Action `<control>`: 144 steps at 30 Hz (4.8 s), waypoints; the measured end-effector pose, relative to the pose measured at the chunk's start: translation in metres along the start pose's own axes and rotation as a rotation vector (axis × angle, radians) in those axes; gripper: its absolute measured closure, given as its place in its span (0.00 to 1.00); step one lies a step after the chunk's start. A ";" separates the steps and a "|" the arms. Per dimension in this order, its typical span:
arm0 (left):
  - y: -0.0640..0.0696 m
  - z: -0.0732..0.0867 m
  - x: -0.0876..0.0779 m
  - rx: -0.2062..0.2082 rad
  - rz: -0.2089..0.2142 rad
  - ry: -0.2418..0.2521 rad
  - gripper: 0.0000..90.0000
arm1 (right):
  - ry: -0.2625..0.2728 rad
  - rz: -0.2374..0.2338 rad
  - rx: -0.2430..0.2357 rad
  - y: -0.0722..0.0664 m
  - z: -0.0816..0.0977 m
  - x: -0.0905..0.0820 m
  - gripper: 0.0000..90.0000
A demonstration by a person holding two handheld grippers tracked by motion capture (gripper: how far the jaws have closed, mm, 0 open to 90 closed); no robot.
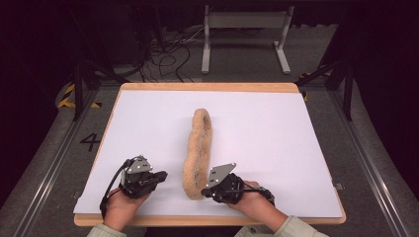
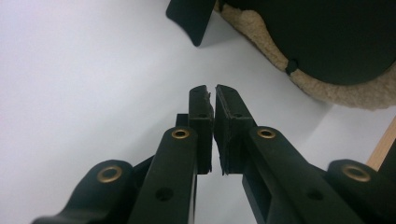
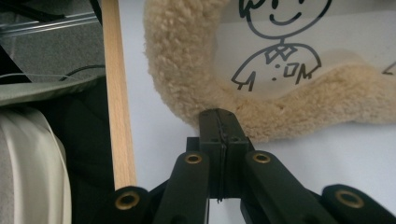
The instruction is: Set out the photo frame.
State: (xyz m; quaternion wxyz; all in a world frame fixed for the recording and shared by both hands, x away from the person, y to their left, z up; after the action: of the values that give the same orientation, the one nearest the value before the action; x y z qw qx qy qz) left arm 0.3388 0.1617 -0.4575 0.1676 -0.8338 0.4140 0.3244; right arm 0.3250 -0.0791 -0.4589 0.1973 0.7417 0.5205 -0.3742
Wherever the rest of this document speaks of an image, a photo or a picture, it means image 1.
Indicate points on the person's left hand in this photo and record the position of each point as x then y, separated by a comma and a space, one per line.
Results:
123, 207

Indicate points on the white paper sheet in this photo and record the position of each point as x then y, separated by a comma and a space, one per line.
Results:
263, 131

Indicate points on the person's light jacket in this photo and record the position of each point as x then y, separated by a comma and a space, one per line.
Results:
253, 231

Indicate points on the grey metal stand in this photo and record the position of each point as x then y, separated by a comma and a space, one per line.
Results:
246, 20

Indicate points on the black tripod stand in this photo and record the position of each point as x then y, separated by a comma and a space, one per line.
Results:
78, 85
347, 92

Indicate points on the tan fleece pad dark lining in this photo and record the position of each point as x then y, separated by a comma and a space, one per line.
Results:
197, 154

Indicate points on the person's right hand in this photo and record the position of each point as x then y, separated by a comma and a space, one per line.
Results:
257, 205

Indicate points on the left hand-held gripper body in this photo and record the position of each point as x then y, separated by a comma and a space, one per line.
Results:
138, 179

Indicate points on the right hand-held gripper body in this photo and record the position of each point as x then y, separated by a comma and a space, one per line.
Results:
224, 184

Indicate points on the yellow black floor tape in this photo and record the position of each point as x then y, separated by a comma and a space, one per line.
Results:
306, 96

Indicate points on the metal floor rail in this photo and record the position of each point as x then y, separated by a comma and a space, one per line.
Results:
369, 171
49, 174

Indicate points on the wooden table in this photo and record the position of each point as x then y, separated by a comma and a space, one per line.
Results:
210, 86

